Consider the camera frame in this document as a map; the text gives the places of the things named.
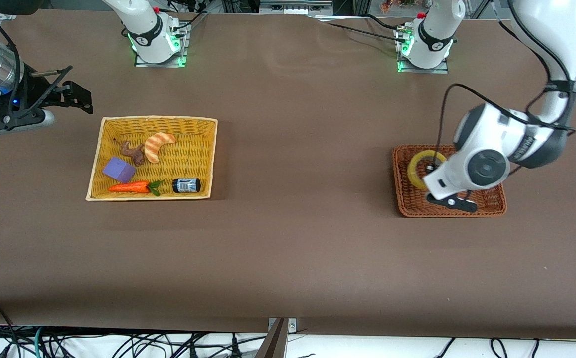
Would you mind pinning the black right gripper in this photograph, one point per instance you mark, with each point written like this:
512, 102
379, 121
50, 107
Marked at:
33, 92

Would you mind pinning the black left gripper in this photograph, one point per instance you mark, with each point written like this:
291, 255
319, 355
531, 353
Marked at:
428, 170

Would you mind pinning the yellowish clear tape roll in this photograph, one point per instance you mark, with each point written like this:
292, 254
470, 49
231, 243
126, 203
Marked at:
414, 169

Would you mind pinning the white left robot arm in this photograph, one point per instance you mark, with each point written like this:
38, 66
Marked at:
486, 149

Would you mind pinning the brown wicker basket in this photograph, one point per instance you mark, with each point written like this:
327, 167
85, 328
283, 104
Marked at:
414, 201

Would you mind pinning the brown toy animal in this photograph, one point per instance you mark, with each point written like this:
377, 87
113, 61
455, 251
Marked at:
136, 154

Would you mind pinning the purple block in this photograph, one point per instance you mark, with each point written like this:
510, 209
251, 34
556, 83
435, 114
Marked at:
119, 169

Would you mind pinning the toy croissant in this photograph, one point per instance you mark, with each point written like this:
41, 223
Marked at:
153, 146

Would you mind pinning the orange toy carrot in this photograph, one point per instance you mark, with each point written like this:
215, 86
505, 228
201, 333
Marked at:
131, 187

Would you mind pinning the yellow wicker basket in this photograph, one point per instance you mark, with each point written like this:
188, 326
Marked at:
193, 129

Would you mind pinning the small black jar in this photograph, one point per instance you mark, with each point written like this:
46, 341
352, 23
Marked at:
186, 185

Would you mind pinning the grey metal equipment box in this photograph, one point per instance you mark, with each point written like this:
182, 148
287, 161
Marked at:
295, 7

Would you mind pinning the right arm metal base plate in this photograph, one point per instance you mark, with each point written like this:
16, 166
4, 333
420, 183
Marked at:
161, 64

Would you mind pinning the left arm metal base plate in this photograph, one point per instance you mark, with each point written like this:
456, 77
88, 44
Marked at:
424, 71

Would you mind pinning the aluminium frame profile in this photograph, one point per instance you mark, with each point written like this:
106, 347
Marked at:
9, 16

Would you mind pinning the silver table edge bracket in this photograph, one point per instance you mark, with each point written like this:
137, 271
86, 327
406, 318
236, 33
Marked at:
292, 325

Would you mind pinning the dark brown post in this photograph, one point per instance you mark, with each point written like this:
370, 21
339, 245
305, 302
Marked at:
274, 343

